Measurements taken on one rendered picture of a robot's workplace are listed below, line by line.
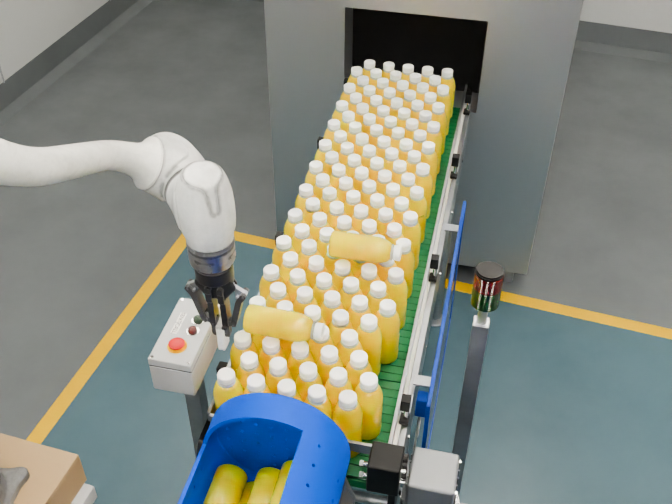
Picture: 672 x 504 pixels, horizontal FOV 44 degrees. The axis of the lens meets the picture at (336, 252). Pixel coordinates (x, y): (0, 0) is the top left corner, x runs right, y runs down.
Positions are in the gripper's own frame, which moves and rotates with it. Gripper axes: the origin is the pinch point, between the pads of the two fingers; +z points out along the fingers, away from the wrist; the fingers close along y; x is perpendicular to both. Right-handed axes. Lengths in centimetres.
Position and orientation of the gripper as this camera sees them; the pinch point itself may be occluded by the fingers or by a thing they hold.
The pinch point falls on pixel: (222, 333)
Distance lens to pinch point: 174.5
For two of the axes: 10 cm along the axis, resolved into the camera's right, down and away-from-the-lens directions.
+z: 0.0, 7.5, 6.6
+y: 9.7, 1.5, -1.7
